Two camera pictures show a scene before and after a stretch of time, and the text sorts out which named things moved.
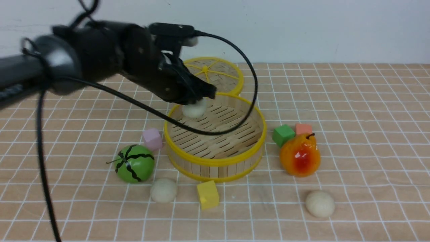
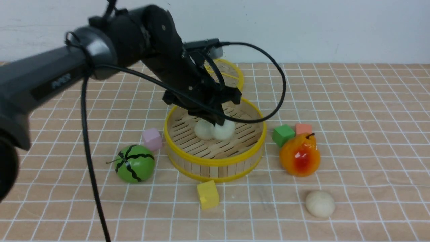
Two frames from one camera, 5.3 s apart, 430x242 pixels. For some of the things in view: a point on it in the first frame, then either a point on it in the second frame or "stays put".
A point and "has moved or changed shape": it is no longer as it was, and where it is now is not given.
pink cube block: (153, 139) stays put
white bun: (164, 190) → (226, 131)
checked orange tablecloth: (347, 159) stays put
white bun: (196, 110) has moved or changed shape
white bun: (320, 204) stays put
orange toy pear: (299, 156) stays put
